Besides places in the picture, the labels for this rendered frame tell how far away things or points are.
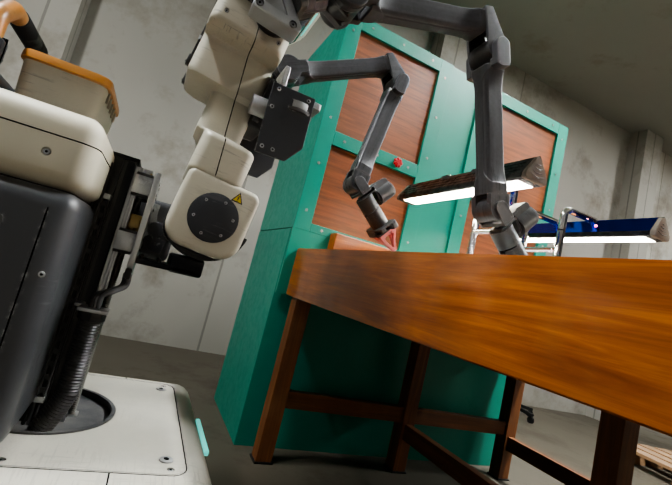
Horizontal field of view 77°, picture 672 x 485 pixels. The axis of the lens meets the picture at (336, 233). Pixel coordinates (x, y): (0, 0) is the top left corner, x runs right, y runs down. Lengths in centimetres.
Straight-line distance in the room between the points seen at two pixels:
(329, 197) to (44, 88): 109
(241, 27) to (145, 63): 240
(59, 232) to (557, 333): 73
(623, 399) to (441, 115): 166
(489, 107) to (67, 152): 87
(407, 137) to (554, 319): 142
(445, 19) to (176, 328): 264
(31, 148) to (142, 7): 281
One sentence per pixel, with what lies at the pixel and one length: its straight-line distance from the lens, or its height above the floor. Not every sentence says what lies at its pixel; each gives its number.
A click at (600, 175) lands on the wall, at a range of 561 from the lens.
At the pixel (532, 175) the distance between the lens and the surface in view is 123.
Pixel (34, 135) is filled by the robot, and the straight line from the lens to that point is 78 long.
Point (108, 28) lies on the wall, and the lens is 346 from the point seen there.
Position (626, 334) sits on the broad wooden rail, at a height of 67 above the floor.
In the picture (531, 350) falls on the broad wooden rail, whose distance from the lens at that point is 68.
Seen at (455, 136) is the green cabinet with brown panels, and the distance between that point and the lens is 213.
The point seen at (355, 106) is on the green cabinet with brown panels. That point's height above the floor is 141.
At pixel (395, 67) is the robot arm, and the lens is 151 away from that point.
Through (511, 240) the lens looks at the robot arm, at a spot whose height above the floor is 85.
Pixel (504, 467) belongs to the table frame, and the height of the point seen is 6.
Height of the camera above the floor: 64
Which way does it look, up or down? 7 degrees up
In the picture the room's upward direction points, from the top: 14 degrees clockwise
